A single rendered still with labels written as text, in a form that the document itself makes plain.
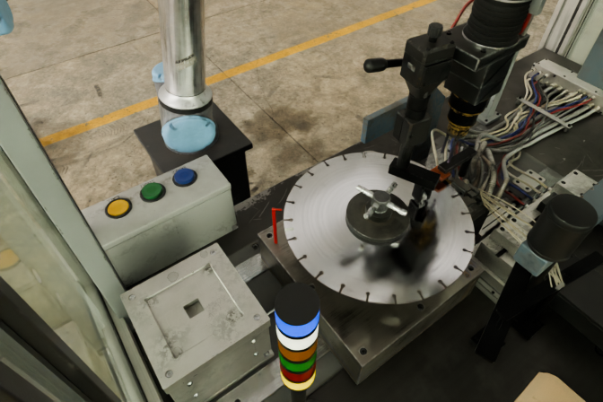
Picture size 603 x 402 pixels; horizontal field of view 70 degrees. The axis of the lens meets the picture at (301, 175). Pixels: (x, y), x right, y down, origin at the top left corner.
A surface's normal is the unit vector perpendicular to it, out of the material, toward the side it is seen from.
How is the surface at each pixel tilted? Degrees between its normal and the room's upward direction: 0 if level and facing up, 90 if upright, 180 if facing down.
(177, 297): 0
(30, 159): 90
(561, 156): 0
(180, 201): 0
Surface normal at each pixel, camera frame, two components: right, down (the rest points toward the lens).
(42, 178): 0.58, 0.59
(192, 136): 0.28, 0.78
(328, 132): 0.00, -0.69
